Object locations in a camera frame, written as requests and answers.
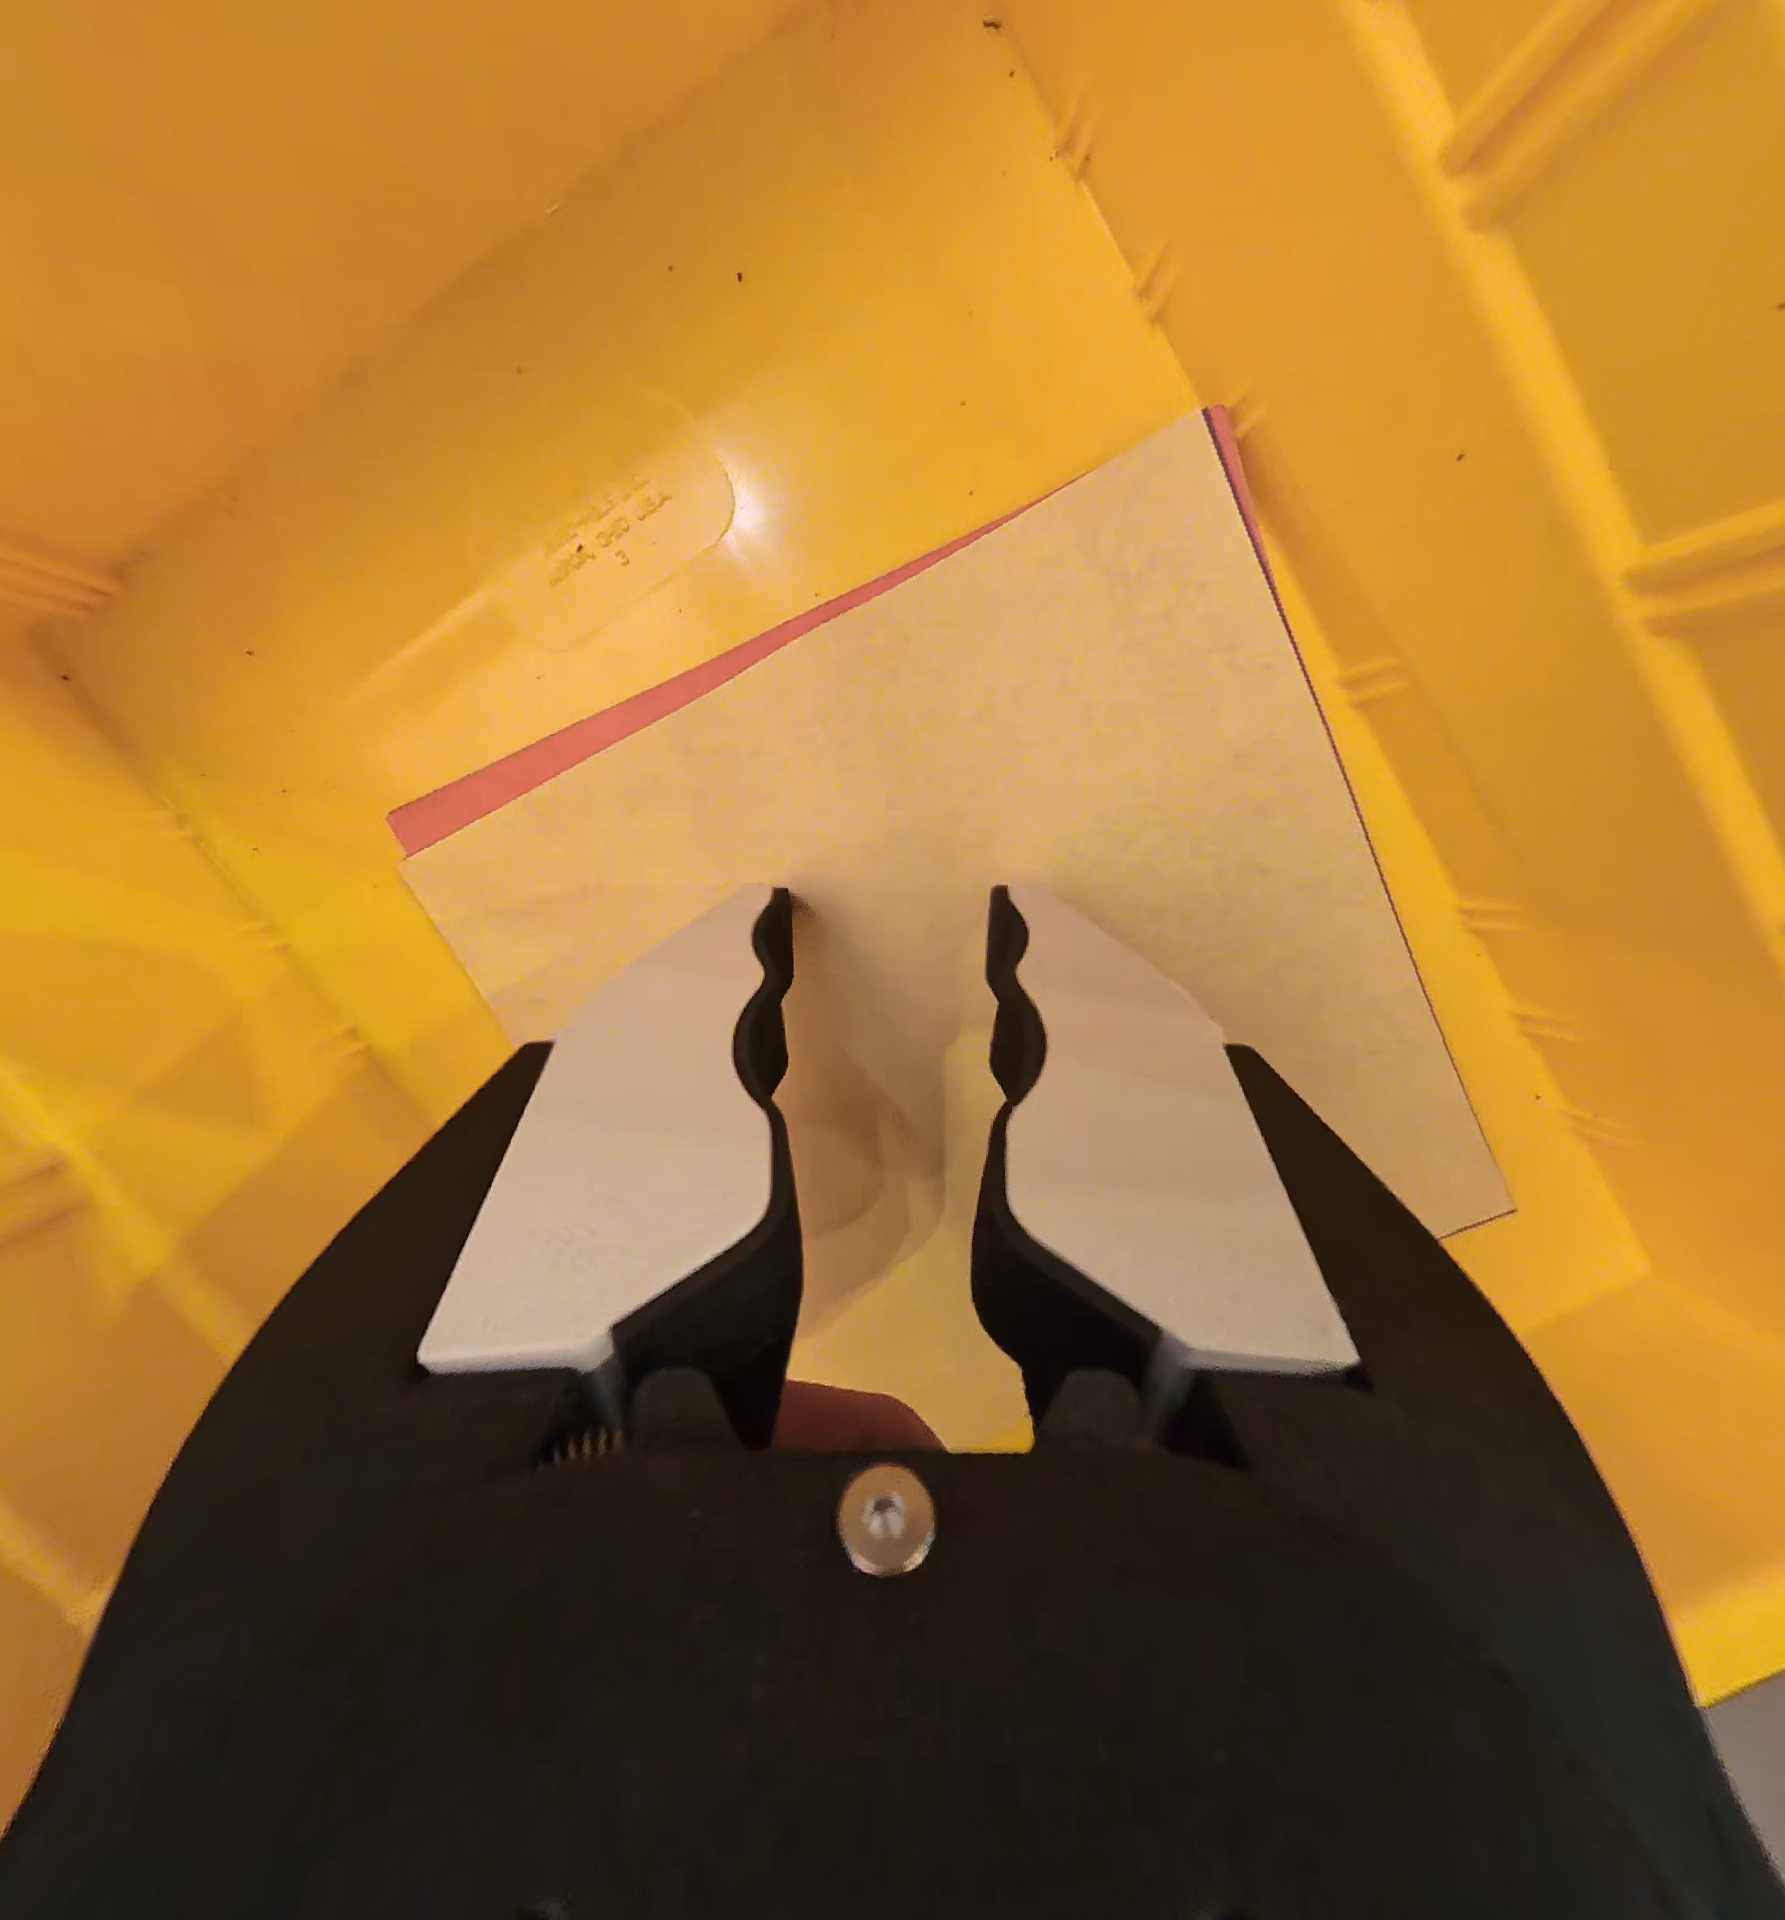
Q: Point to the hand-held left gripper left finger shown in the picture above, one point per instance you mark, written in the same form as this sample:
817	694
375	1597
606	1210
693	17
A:
606	1170

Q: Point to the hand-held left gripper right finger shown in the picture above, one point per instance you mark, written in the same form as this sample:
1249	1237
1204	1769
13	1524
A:
1148	1170

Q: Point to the yellow paper sheet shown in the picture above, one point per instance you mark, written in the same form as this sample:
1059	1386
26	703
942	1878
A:
1058	720

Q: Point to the yellow plastic bin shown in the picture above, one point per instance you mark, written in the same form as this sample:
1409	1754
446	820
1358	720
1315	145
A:
383	300

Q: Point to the pink paper sheet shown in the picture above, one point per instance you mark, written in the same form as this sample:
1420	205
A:
533	779

